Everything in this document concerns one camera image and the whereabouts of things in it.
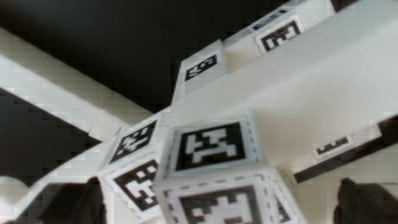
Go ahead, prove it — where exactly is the white U-shaped fence frame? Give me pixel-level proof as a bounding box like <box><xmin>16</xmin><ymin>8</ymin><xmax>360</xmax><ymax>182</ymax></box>
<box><xmin>0</xmin><ymin>28</ymin><xmax>151</xmax><ymax>140</ymax></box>

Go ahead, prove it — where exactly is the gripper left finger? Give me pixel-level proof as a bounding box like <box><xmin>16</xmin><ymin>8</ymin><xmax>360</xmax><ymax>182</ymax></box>
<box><xmin>12</xmin><ymin>177</ymin><xmax>106</xmax><ymax>224</ymax></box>

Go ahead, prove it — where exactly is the white tagged cube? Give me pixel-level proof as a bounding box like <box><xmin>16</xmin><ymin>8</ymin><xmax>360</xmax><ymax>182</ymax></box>
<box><xmin>154</xmin><ymin>114</ymin><xmax>309</xmax><ymax>224</ymax></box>

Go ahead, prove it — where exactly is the white chair back frame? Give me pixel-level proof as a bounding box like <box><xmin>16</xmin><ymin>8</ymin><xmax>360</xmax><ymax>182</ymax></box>
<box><xmin>44</xmin><ymin>0</ymin><xmax>398</xmax><ymax>224</ymax></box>

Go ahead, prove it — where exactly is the white chair leg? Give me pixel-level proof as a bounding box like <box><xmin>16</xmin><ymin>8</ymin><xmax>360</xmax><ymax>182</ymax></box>
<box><xmin>224</xmin><ymin>0</ymin><xmax>336</xmax><ymax>71</ymax></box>
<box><xmin>172</xmin><ymin>40</ymin><xmax>227</xmax><ymax>103</ymax></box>

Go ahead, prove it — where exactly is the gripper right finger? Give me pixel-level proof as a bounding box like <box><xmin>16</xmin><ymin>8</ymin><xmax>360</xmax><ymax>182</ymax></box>
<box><xmin>332</xmin><ymin>178</ymin><xmax>398</xmax><ymax>224</ymax></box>

